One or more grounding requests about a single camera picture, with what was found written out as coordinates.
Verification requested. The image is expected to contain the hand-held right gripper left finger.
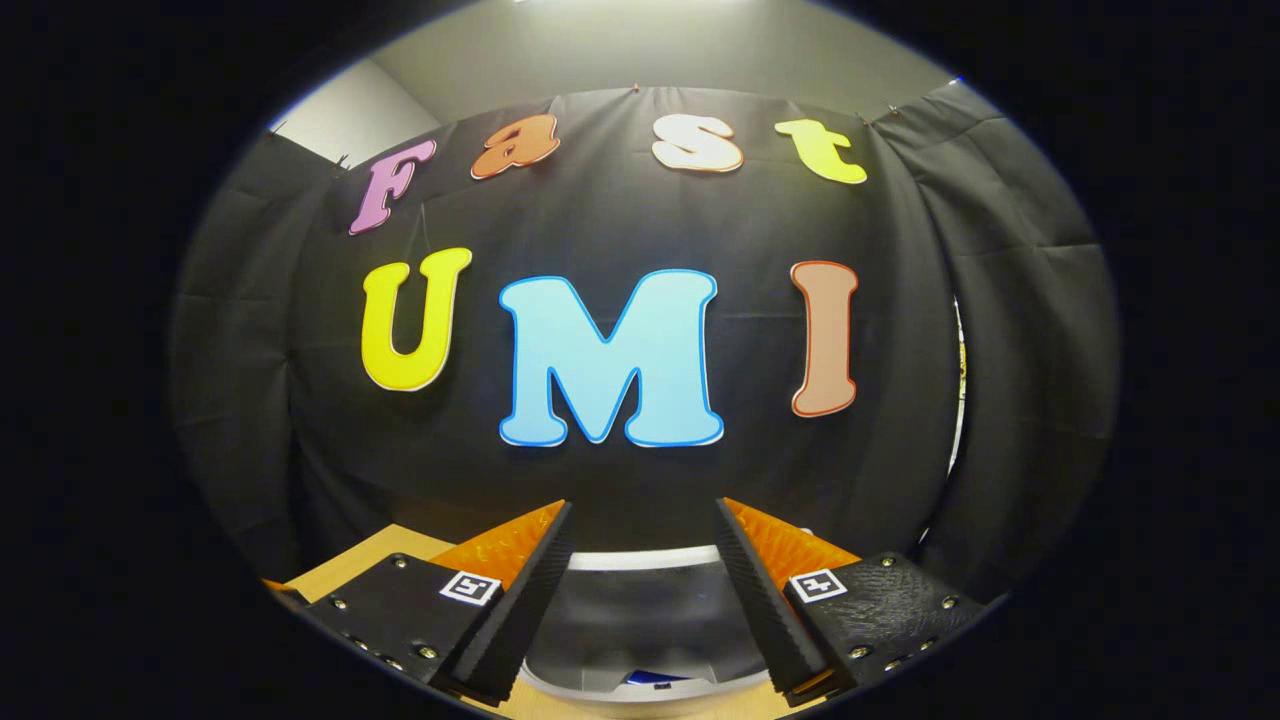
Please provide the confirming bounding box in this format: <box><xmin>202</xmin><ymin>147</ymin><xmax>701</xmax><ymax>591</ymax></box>
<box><xmin>300</xmin><ymin>500</ymin><xmax>575</xmax><ymax>706</ymax></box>

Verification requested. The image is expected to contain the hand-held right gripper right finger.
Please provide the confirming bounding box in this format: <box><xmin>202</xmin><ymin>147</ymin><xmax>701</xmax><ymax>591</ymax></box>
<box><xmin>713</xmin><ymin>497</ymin><xmax>991</xmax><ymax>703</ymax></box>

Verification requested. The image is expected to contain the grey desktop garbage bin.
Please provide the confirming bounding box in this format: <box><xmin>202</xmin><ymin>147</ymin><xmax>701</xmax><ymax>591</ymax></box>
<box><xmin>518</xmin><ymin>530</ymin><xmax>816</xmax><ymax>719</ymax></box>

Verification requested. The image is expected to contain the wooden desktop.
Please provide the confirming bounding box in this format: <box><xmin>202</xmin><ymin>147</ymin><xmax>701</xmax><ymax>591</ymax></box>
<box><xmin>285</xmin><ymin>523</ymin><xmax>831</xmax><ymax>720</ymax></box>

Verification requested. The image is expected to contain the black backdrop cloth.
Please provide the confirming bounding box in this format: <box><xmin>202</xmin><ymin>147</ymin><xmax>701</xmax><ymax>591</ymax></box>
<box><xmin>170</xmin><ymin>80</ymin><xmax>1121</xmax><ymax>601</ymax></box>

